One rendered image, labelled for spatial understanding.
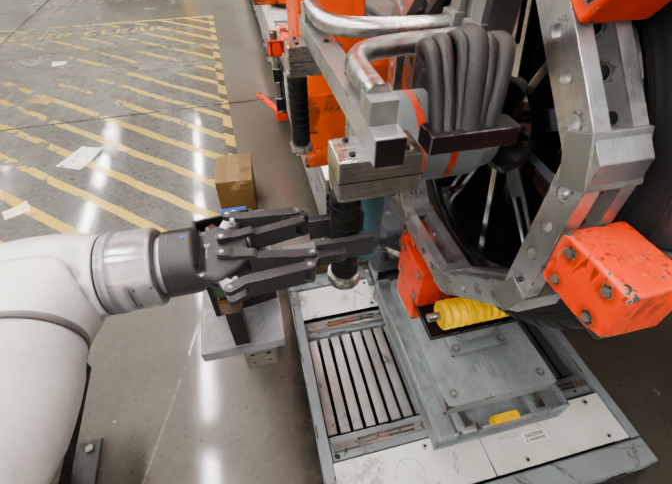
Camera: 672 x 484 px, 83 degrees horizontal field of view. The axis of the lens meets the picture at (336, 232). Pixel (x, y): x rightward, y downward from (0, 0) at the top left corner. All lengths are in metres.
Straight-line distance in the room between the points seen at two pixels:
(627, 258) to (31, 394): 0.52
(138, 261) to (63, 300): 0.07
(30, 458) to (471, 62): 0.46
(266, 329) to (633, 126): 0.69
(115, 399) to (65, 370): 1.01
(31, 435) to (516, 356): 1.02
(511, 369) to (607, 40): 0.84
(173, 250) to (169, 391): 0.96
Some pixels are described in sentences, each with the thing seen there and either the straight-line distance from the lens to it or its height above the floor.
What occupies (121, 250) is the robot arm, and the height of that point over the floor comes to 0.87.
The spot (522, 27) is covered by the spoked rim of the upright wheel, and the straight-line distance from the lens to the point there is 0.68.
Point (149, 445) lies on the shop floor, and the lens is 1.31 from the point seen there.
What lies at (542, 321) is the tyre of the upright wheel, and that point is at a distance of 0.66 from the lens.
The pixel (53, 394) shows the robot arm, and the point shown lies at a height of 0.85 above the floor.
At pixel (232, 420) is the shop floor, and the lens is 1.26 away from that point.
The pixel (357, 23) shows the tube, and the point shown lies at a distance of 0.56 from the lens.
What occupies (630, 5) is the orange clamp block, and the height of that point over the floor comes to 1.07.
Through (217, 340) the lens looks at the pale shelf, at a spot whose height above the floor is 0.45.
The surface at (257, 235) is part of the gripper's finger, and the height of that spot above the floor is 0.84.
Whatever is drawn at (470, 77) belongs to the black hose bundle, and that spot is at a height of 1.02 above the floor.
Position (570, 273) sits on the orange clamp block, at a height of 0.85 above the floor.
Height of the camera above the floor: 1.15
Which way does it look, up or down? 44 degrees down
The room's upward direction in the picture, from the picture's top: straight up
